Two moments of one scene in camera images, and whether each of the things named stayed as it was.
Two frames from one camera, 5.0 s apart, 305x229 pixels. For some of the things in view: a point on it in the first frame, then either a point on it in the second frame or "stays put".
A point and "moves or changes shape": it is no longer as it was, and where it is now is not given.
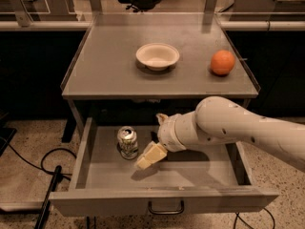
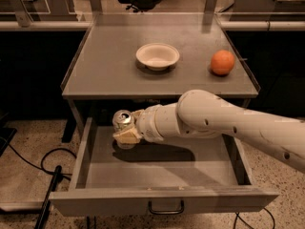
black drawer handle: x=166 y=212 stays put
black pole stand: x=46 y=208 stays put
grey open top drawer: x=212 y=178 stays put
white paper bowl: x=157 y=56 stays put
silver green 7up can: x=128 y=142 moves or changes shape
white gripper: x=166 y=133 to x=149 y=125
